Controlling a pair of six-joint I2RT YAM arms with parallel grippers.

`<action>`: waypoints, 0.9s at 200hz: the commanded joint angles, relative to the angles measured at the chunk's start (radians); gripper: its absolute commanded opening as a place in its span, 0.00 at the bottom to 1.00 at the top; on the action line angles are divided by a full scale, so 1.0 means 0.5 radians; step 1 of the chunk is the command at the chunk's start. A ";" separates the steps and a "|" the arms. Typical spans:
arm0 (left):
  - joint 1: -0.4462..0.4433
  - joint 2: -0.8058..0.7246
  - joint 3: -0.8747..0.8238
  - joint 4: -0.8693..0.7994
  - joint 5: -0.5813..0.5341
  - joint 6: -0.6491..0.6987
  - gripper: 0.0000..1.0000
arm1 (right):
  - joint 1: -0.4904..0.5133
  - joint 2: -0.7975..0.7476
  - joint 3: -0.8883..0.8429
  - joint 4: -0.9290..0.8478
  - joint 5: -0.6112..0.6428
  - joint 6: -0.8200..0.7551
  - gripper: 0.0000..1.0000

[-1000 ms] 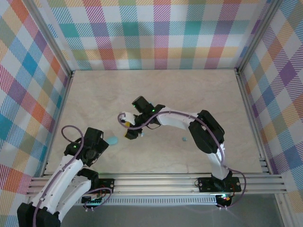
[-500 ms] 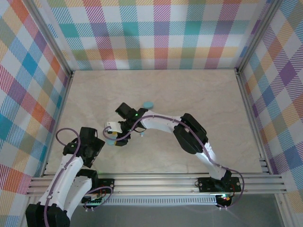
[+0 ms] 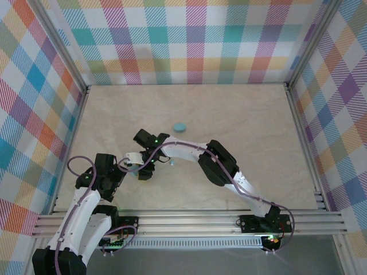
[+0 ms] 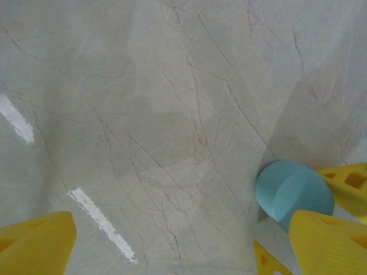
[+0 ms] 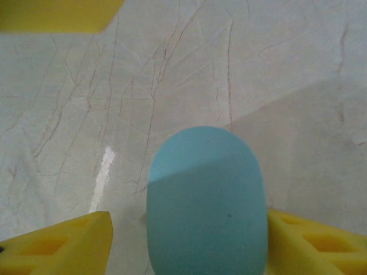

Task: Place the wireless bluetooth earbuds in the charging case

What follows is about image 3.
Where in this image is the grey metal panel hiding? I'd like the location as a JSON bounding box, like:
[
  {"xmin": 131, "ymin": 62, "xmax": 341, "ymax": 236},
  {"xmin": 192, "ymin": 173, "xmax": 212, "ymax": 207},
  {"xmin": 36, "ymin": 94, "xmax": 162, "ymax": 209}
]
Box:
[{"xmin": 83, "ymin": 248, "xmax": 345, "ymax": 275}]

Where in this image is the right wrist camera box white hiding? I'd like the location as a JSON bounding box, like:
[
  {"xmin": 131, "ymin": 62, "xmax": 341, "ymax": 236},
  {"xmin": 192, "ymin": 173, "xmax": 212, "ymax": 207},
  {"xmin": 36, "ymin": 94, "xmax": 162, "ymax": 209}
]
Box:
[{"xmin": 124, "ymin": 152, "xmax": 143, "ymax": 167}]

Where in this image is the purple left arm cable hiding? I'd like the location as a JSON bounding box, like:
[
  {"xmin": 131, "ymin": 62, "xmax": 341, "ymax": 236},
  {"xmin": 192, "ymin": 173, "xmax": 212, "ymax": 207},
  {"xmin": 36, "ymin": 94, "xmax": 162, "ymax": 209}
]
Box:
[{"xmin": 54, "ymin": 155, "xmax": 137, "ymax": 275}]

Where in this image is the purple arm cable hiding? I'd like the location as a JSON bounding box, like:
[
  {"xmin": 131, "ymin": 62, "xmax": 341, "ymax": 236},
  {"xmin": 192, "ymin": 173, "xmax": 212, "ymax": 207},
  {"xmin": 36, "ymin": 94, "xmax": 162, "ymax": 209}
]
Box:
[
  {"xmin": 119, "ymin": 140, "xmax": 296, "ymax": 255},
  {"xmin": 54, "ymin": 155, "xmax": 137, "ymax": 275}
]

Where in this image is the aluminium table side rail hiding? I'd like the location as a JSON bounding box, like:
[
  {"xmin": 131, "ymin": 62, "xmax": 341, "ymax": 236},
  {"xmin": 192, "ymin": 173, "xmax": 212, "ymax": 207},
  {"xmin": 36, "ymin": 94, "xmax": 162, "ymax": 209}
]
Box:
[
  {"xmin": 285, "ymin": 82, "xmax": 330, "ymax": 213},
  {"xmin": 48, "ymin": 85, "xmax": 91, "ymax": 215}
]

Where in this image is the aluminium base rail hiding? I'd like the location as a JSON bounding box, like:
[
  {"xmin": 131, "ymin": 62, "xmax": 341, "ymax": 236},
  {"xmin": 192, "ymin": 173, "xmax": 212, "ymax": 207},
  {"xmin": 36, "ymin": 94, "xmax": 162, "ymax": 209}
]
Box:
[{"xmin": 31, "ymin": 210, "xmax": 348, "ymax": 238}]

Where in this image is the grey slotted cable duct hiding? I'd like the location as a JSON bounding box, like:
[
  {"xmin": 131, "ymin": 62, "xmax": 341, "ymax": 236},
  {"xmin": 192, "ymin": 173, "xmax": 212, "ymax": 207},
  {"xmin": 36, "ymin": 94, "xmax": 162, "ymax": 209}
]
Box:
[{"xmin": 88, "ymin": 237, "xmax": 264, "ymax": 250}]

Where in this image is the aluminium frame post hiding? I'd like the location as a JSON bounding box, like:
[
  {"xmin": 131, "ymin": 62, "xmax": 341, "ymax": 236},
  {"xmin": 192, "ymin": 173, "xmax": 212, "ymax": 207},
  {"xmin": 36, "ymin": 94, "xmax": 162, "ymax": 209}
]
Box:
[
  {"xmin": 285, "ymin": 0, "xmax": 345, "ymax": 89},
  {"xmin": 27, "ymin": 0, "xmax": 89, "ymax": 95}
]

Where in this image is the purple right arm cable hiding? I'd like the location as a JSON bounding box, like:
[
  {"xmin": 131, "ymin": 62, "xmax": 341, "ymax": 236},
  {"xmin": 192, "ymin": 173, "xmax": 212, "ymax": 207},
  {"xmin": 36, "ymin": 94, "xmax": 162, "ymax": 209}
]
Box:
[{"xmin": 119, "ymin": 140, "xmax": 296, "ymax": 255}]

